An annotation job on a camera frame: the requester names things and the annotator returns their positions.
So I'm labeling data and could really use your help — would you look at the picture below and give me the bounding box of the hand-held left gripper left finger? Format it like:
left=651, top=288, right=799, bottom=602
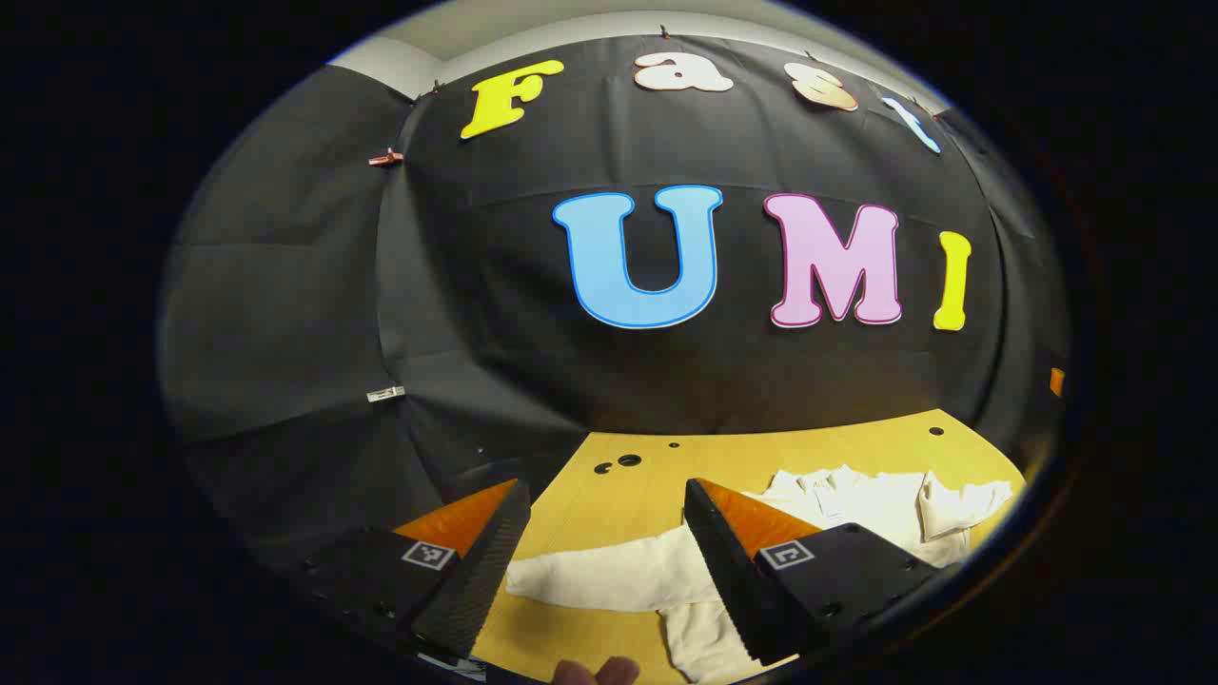
left=300, top=479, right=532, bottom=659

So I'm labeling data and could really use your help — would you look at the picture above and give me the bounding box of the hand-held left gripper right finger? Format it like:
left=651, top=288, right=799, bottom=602
left=683, top=478, right=943, bottom=665

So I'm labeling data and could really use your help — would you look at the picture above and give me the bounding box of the white garment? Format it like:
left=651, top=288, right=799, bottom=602
left=504, top=464, right=1014, bottom=684

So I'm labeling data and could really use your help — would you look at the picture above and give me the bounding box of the black backdrop cloth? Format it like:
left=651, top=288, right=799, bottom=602
left=160, top=33, right=1067, bottom=572

